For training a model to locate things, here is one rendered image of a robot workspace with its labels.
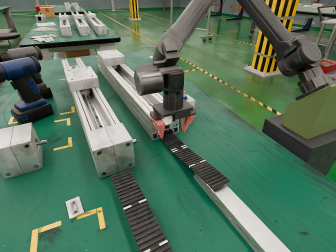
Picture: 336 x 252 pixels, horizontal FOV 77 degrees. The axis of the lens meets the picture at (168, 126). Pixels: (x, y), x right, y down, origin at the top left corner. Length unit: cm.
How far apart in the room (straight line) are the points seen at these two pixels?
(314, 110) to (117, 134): 59
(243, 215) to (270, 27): 61
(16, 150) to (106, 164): 22
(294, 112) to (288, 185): 29
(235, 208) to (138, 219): 20
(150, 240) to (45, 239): 21
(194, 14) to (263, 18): 26
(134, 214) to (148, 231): 5
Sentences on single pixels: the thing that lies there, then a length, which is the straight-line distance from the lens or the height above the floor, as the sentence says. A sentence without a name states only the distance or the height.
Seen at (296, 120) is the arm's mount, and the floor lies 82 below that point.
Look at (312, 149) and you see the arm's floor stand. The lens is 80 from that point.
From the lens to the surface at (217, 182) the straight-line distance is 51.
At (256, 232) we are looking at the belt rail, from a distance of 48.
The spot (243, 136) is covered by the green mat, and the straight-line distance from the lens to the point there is 75.
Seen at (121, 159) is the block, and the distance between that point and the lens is 57.
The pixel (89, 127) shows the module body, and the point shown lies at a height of 86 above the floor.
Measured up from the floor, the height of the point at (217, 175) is 82.
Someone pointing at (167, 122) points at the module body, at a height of 82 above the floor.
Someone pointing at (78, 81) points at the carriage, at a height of 90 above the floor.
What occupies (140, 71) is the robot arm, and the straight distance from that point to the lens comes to 53.
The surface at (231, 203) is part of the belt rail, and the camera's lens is 50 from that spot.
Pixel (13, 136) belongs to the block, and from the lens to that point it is 68.
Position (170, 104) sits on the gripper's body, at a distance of 57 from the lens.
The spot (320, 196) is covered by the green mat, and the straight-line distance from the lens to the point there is 64.
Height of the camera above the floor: 120
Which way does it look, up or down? 33 degrees down
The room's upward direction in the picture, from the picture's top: straight up
